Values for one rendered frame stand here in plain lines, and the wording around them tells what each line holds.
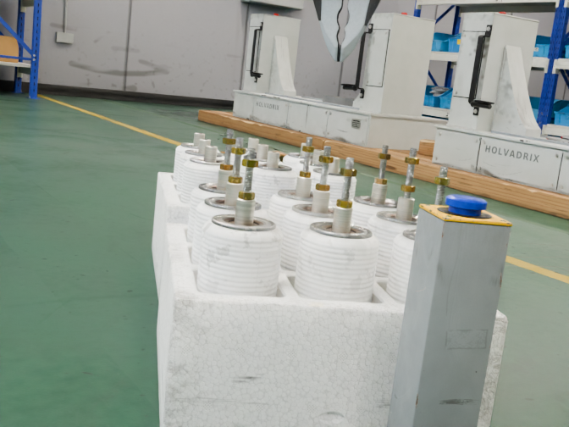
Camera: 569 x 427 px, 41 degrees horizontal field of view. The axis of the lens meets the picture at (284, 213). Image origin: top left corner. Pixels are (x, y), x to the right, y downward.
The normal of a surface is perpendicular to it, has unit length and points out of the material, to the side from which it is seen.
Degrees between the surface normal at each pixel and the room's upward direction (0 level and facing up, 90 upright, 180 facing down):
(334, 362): 90
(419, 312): 90
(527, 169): 90
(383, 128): 90
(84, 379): 0
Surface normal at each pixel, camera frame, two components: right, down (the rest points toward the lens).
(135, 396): 0.11, -0.98
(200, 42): 0.51, 0.21
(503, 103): -0.85, 0.00
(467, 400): 0.17, 0.20
